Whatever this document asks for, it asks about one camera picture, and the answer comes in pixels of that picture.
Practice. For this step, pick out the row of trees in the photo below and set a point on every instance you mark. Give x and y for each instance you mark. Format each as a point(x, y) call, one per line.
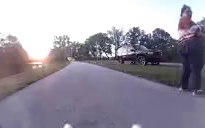
point(123, 41)

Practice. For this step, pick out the grey asphalt path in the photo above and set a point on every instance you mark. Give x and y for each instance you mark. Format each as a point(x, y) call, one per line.
point(90, 96)

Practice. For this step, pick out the dark car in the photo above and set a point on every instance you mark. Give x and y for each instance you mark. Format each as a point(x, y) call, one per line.
point(138, 54)

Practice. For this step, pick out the grass strip with car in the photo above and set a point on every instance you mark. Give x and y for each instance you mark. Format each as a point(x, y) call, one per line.
point(146, 70)

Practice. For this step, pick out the robot's own part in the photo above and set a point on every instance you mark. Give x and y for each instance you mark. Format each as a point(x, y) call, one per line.
point(67, 126)

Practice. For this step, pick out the dry grass verge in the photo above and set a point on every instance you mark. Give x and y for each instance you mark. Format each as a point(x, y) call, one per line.
point(20, 80)

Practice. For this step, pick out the person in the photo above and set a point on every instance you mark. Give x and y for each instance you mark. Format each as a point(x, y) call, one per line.
point(191, 56)

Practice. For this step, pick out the brown hedge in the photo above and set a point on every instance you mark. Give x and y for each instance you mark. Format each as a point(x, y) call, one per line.
point(5, 61)

